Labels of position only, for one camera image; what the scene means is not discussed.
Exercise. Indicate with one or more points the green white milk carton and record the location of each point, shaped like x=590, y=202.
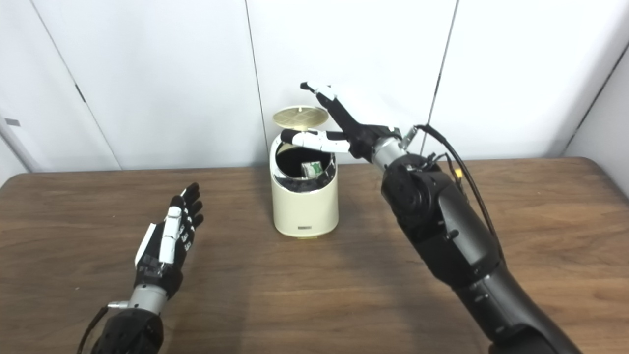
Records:
x=312, y=169

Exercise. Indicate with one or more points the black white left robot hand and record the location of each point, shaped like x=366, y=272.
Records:
x=164, y=260

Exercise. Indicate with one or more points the small grey wall label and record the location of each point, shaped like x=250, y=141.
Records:
x=12, y=122

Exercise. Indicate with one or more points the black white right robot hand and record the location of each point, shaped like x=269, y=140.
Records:
x=366, y=140

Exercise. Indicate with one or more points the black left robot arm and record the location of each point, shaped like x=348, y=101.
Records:
x=132, y=329

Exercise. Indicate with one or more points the cream-colored bin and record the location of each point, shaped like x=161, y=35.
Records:
x=304, y=206

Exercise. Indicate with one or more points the round cream bin lid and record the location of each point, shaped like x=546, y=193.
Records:
x=300, y=115

